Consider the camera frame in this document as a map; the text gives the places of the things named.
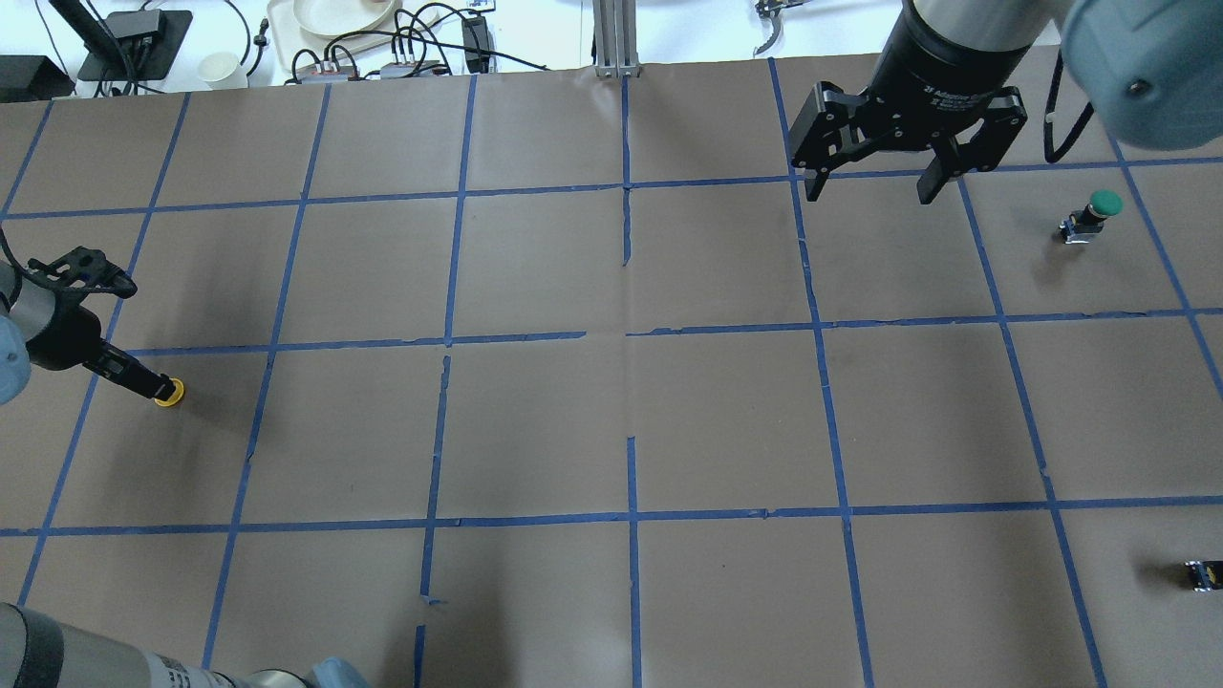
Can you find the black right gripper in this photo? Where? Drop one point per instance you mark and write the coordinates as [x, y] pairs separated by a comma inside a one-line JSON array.
[[941, 69]]

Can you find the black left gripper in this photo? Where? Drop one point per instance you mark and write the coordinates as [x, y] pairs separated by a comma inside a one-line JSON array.
[[67, 342]]

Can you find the yellow push button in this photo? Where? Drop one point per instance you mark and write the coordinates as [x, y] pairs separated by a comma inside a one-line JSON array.
[[172, 394]]

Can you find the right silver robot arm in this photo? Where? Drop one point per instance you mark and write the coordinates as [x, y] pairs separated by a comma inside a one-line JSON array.
[[1149, 70]]

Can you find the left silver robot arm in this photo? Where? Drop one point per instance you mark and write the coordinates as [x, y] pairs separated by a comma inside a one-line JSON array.
[[39, 651]]

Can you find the green push button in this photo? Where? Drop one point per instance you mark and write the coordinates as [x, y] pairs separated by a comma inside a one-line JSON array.
[[1084, 225]]

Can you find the black monitor stand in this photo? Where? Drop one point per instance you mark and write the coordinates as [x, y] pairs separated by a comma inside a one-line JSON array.
[[126, 46]]

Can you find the red push button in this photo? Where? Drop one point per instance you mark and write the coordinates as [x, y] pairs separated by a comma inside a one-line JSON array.
[[1204, 575]]

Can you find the white paper cup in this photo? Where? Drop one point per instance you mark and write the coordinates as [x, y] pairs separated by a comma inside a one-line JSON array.
[[222, 71]]

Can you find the beige tray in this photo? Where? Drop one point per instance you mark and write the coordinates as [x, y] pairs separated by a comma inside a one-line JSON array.
[[287, 38]]

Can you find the beige plate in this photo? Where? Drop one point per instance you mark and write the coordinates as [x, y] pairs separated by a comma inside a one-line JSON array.
[[333, 18]]

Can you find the brown paper table mat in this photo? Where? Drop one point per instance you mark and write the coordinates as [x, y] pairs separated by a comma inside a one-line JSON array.
[[545, 380]]

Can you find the black power adapter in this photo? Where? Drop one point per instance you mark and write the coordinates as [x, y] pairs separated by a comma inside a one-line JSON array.
[[477, 44]]

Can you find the aluminium frame post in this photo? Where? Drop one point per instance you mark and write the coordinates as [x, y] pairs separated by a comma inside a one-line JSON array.
[[615, 51]]

